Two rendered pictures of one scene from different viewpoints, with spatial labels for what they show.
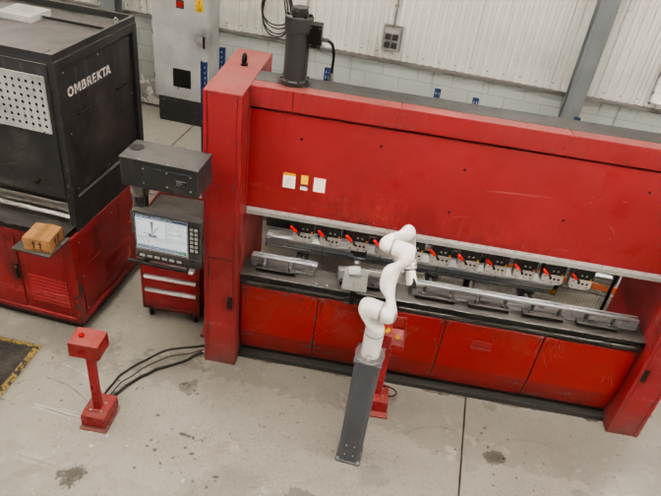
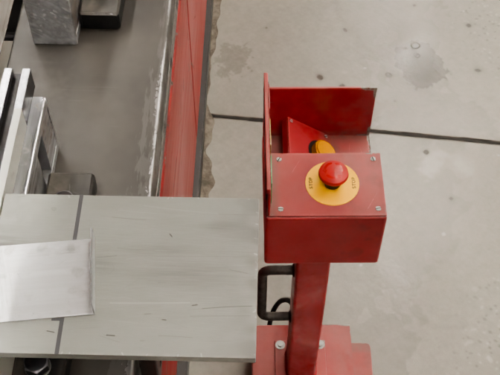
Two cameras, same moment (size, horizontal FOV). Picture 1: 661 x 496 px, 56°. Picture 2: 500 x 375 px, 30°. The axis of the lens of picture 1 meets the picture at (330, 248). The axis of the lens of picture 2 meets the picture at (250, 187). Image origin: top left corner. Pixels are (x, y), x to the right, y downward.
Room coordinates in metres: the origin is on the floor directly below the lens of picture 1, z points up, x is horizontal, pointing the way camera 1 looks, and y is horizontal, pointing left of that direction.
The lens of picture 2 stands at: (3.45, 0.26, 1.79)
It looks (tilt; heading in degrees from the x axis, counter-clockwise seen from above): 54 degrees down; 268
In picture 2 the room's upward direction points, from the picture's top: straight up
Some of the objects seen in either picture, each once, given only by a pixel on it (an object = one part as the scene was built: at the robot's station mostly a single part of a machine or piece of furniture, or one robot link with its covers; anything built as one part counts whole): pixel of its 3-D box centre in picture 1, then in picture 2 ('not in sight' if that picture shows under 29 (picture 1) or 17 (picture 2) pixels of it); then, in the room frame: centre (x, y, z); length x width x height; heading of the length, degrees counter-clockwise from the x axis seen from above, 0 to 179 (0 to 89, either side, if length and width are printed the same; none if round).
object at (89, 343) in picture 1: (93, 378); not in sight; (2.82, 1.48, 0.41); 0.25 x 0.20 x 0.83; 177
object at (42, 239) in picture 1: (39, 236); not in sight; (3.49, 2.07, 1.04); 0.30 x 0.26 x 0.12; 81
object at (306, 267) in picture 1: (284, 263); not in sight; (3.74, 0.33, 0.92); 0.50 x 0.06 x 0.10; 87
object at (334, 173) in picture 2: not in sight; (332, 178); (3.31, -0.47, 0.79); 0.04 x 0.04 x 0.04
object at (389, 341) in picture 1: (390, 332); (321, 169); (3.32, -0.52, 0.75); 0.20 x 0.16 x 0.18; 89
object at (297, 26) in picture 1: (309, 45); not in sight; (3.86, 0.30, 2.53); 0.33 x 0.25 x 0.47; 87
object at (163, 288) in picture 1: (179, 260); not in sight; (4.14, 1.26, 0.50); 0.50 x 0.50 x 1.00; 87
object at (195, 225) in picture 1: (170, 235); not in sight; (3.20, 1.02, 1.42); 0.45 x 0.12 x 0.36; 84
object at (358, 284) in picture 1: (355, 279); (123, 273); (3.56, -0.21, 1.00); 0.26 x 0.18 x 0.01; 177
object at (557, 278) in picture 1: (552, 271); not in sight; (3.63, -1.59, 1.26); 0.15 x 0.09 x 0.17; 87
